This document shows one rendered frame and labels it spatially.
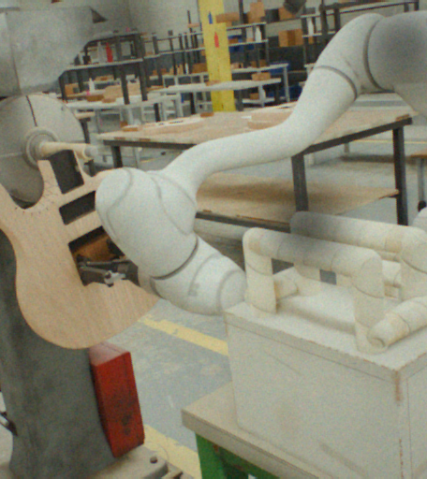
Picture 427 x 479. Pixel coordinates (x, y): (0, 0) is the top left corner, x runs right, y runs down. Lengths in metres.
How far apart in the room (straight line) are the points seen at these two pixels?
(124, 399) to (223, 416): 1.07
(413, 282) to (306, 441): 0.23
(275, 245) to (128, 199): 0.29
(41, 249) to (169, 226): 0.39
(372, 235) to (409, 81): 0.54
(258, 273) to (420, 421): 0.25
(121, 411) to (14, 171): 0.81
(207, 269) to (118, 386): 0.99
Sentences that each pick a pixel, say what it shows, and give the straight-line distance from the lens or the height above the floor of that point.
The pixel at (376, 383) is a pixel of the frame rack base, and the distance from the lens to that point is 0.73.
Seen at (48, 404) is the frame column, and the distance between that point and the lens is 1.94.
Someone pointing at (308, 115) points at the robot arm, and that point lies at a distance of 1.27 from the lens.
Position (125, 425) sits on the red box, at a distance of 2.07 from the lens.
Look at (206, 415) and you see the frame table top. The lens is 0.99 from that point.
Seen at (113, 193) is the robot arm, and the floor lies 1.24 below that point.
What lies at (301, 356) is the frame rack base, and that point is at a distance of 0.79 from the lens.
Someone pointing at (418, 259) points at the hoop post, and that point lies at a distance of 0.77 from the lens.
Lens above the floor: 1.43
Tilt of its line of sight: 16 degrees down
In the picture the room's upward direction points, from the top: 8 degrees counter-clockwise
